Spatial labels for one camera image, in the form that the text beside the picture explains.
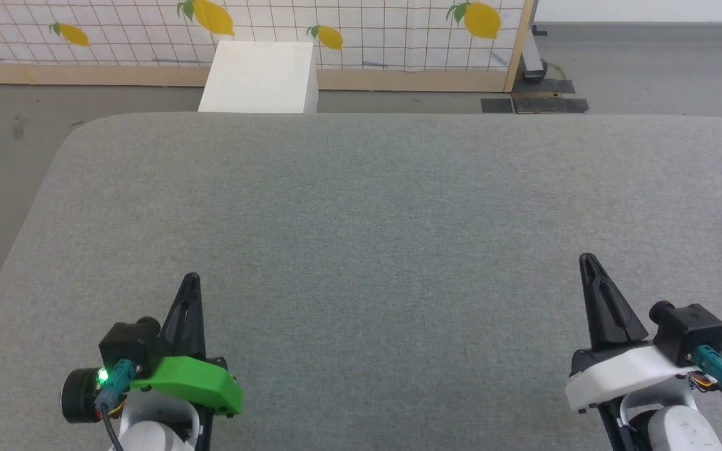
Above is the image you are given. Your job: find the lemon print screen wooden frame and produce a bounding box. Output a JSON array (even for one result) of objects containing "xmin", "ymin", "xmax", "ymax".
[{"xmin": 0, "ymin": 0, "xmax": 536, "ymax": 94}]

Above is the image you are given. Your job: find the large dark floor mat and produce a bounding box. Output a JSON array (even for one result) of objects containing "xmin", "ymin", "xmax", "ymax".
[{"xmin": 511, "ymin": 78, "xmax": 590, "ymax": 115}]

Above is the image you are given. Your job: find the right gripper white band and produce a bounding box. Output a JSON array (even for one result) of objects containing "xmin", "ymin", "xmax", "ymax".
[{"xmin": 564, "ymin": 252, "xmax": 695, "ymax": 415}]

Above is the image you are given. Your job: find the grey stand foot black caster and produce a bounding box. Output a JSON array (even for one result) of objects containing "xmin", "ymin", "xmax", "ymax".
[{"xmin": 520, "ymin": 24, "xmax": 549, "ymax": 83}]

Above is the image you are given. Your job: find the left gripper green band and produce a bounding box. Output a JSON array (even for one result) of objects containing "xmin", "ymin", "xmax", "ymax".
[{"xmin": 117, "ymin": 273, "xmax": 244, "ymax": 451}]

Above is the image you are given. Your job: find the white rectangular box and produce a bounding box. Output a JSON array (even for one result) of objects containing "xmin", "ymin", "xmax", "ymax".
[{"xmin": 197, "ymin": 41, "xmax": 320, "ymax": 115}]

